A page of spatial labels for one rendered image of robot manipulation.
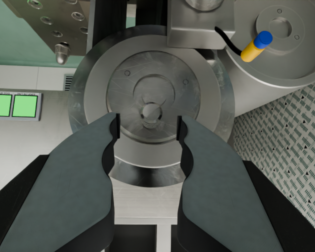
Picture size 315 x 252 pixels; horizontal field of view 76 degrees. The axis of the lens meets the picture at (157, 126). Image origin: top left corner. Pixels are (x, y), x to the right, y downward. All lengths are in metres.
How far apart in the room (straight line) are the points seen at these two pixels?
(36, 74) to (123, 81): 3.28
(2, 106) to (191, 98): 0.51
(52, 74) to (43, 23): 2.83
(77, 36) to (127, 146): 0.41
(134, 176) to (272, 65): 0.16
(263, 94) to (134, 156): 0.14
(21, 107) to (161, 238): 0.46
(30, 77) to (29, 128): 2.89
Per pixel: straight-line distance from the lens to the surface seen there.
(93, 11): 0.23
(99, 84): 0.18
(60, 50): 0.58
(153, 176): 0.17
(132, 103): 0.16
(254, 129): 0.38
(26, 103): 0.58
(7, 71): 3.64
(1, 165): 0.60
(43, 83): 3.35
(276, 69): 0.23
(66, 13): 0.48
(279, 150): 0.32
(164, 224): 0.53
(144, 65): 0.17
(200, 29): 0.17
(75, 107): 0.19
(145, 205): 0.51
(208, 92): 0.18
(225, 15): 0.18
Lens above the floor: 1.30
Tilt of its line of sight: 9 degrees down
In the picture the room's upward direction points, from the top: 179 degrees counter-clockwise
